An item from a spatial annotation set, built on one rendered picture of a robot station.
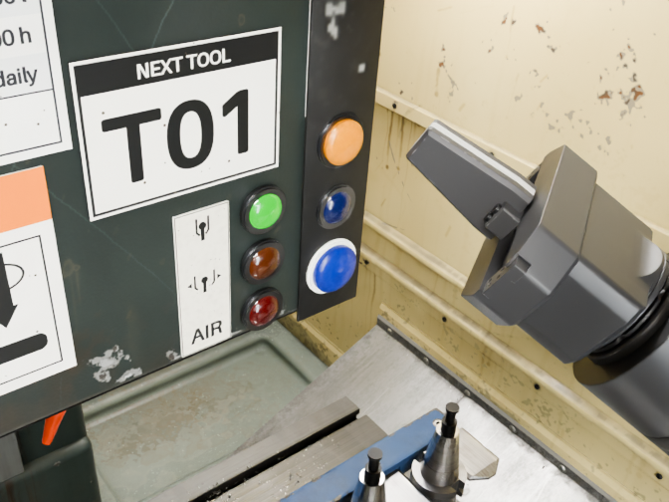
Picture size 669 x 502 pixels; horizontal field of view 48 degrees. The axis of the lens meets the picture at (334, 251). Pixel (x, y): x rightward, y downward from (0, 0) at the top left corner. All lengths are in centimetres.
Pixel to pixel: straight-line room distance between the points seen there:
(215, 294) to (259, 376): 154
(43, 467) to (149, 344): 102
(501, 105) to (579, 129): 15
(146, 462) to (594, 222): 148
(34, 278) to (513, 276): 20
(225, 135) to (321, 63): 6
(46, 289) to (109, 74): 10
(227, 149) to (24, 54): 10
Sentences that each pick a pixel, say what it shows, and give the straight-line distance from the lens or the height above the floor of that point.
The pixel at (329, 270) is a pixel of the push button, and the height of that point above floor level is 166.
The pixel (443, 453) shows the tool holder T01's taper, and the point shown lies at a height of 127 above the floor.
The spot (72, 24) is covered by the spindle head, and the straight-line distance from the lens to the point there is 31.
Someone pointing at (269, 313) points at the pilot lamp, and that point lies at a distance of 42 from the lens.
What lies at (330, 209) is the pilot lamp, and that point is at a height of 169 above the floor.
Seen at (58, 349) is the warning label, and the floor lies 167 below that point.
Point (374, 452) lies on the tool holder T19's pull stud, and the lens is 77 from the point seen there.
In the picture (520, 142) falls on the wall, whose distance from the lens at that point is 125.
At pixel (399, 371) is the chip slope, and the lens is 160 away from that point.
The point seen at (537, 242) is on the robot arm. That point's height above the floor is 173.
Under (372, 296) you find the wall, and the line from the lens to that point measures 167.
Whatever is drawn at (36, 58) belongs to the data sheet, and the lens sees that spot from 30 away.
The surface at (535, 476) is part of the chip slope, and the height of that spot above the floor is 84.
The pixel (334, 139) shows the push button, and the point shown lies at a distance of 39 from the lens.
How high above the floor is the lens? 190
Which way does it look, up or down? 33 degrees down
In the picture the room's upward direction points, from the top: 4 degrees clockwise
